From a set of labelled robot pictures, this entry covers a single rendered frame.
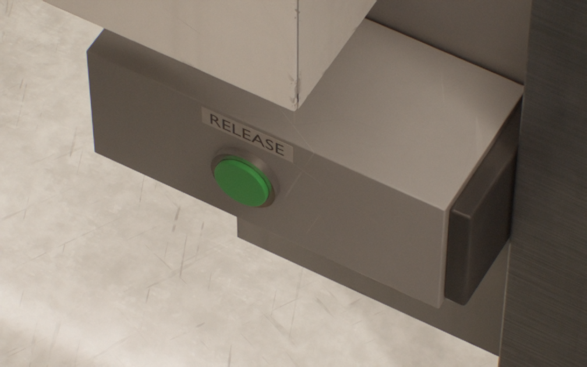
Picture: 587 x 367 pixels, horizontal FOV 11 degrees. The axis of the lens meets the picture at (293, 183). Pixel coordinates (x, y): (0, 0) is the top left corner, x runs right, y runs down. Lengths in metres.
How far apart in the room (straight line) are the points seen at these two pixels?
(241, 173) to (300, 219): 0.04
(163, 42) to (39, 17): 1.78
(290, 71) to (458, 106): 0.22
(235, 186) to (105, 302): 1.37
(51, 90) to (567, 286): 1.54
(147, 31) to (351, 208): 0.21
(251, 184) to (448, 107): 0.10
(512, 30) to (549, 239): 0.11
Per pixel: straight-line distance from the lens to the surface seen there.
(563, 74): 1.41
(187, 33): 1.30
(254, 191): 1.51
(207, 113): 1.49
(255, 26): 1.27
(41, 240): 2.92
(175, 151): 1.53
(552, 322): 1.56
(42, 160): 2.98
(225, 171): 1.51
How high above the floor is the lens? 2.35
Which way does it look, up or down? 53 degrees down
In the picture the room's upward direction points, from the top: straight up
